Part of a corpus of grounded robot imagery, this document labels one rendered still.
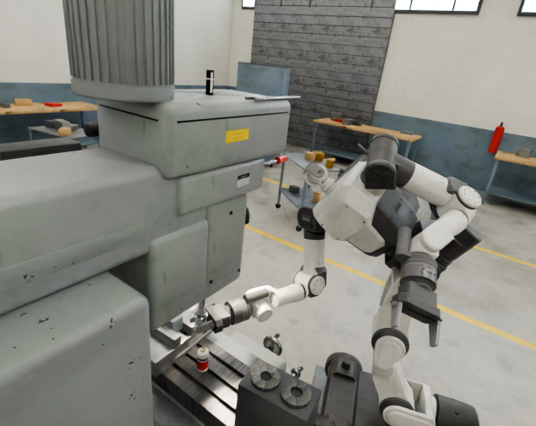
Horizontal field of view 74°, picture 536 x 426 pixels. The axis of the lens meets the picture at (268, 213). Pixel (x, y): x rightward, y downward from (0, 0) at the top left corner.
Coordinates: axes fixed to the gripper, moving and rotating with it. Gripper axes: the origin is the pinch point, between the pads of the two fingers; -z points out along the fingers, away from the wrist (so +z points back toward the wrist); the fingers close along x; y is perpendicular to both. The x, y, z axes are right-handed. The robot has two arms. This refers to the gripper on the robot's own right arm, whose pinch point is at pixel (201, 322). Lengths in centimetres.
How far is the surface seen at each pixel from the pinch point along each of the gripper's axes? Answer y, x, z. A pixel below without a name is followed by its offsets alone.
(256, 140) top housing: -66, 10, 10
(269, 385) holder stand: -0.1, 33.4, 6.9
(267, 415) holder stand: 6.9, 36.9, 4.9
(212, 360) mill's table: 19.9, 0.4, 4.9
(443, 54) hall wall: -129, -366, 662
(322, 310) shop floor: 113, -86, 155
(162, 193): -58, 19, -19
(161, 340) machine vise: 12.8, -11.0, -10.9
